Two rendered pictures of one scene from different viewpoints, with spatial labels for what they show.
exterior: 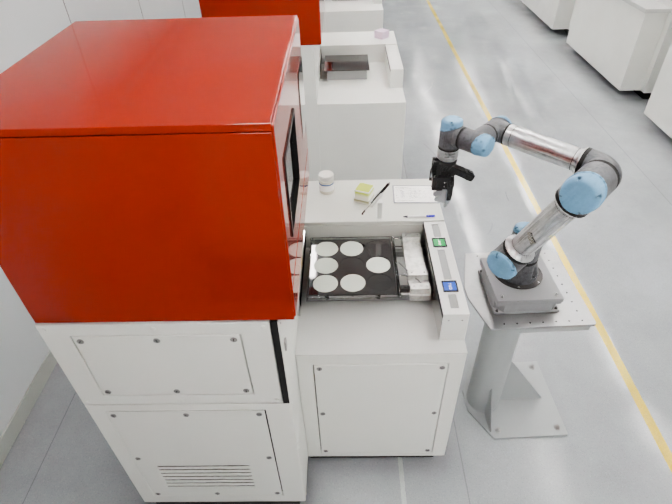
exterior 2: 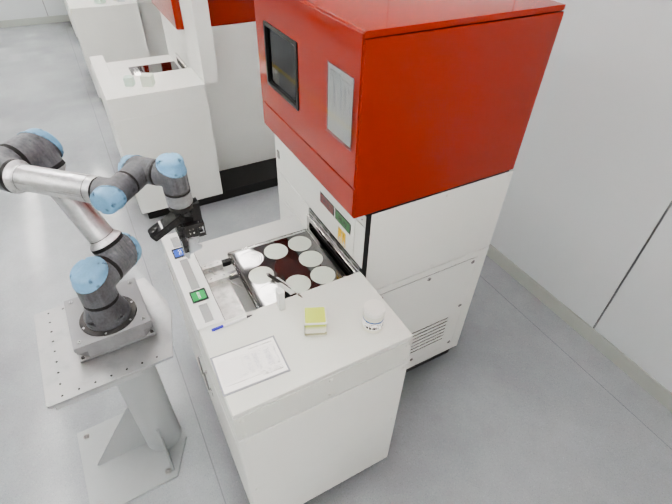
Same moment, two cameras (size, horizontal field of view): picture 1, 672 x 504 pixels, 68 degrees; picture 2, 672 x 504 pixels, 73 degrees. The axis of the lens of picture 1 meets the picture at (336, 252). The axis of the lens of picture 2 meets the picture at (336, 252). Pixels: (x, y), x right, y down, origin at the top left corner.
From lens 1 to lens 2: 2.84 m
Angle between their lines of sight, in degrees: 94
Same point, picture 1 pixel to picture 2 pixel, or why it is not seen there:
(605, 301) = not seen: outside the picture
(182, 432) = not seen: hidden behind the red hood
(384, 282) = (247, 260)
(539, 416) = (103, 441)
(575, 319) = (55, 312)
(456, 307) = (172, 239)
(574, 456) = (76, 417)
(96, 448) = not seen: hidden behind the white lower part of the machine
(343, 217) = (322, 292)
